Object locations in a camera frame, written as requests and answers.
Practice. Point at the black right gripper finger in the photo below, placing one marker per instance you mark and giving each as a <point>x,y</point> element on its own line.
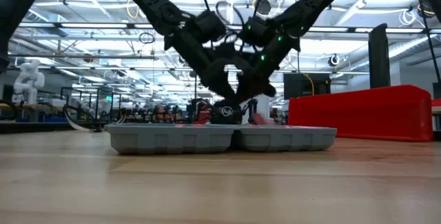
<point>258,88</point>

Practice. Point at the person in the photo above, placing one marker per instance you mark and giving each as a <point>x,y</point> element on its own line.
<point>225,112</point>

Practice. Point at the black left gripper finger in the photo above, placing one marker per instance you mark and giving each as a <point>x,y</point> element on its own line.
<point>222,86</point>

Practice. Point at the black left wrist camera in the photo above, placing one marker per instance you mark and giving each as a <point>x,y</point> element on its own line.
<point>208,25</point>

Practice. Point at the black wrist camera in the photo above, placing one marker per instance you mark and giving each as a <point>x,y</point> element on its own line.
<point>208,25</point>
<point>256,31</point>

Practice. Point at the white round pillar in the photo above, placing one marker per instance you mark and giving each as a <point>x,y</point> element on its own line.
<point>263,108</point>

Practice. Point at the grey plastic tool case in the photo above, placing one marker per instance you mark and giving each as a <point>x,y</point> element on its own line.
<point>165,139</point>

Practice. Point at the small red box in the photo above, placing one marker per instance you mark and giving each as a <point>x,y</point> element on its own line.
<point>437,102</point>

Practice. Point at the small distant ceiling reel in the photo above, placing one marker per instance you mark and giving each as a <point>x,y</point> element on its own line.
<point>334,59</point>

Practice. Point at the black upright post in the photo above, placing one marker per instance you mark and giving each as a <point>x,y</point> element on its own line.
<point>379,55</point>

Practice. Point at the red plastic bin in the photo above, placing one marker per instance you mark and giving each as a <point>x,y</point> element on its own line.
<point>361,113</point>

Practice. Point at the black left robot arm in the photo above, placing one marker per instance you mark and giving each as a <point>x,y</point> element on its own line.
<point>151,0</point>

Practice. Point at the thin black slanted pole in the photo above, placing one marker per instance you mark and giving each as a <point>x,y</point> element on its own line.
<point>426,27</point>

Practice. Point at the wooden side table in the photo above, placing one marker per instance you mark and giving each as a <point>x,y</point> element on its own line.
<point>437,111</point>

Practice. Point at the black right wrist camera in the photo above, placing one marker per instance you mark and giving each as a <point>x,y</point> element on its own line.
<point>256,31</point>

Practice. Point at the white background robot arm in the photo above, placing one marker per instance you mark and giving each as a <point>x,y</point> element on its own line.
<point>29,82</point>

